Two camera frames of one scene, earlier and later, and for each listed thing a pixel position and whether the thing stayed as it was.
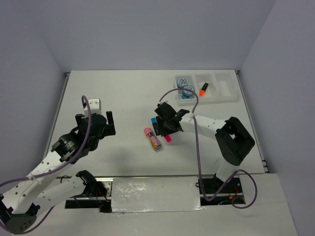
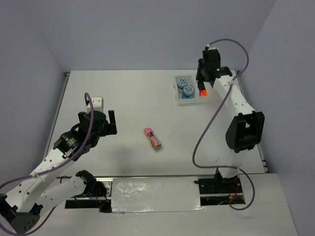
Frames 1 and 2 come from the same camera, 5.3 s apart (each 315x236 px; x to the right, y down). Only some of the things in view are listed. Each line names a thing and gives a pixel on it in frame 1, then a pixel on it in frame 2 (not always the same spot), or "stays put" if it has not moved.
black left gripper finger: x=165 y=131 → x=200 y=75
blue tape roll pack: x=186 y=94 stays put
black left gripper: x=110 y=128 stays put
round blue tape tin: x=182 y=82 stays put
